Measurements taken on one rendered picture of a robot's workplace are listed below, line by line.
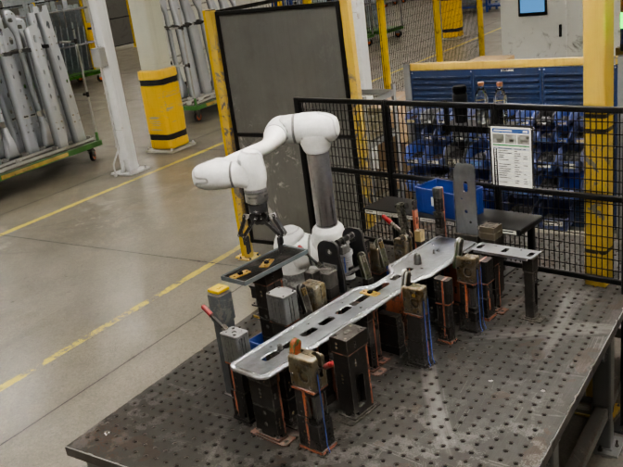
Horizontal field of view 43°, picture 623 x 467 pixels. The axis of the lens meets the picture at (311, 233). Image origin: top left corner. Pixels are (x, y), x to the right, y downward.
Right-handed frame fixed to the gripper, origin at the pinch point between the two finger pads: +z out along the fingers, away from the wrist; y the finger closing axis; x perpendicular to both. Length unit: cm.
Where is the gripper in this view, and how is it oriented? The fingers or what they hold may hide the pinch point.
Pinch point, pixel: (264, 250)
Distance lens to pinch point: 317.0
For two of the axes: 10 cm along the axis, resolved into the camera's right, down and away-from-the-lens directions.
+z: 1.2, 9.3, 3.3
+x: 2.8, -3.5, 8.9
